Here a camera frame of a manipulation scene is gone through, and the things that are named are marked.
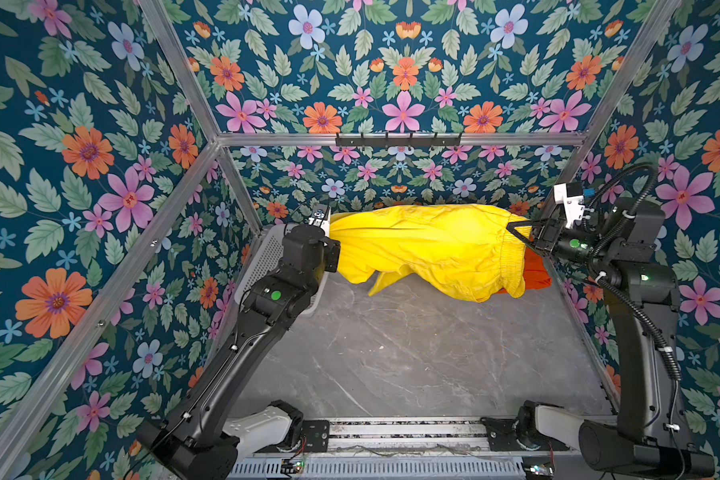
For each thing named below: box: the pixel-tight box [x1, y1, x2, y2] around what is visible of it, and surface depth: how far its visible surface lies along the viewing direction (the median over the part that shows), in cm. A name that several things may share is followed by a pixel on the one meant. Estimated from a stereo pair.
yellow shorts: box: [330, 204, 531, 301], surface depth 70 cm
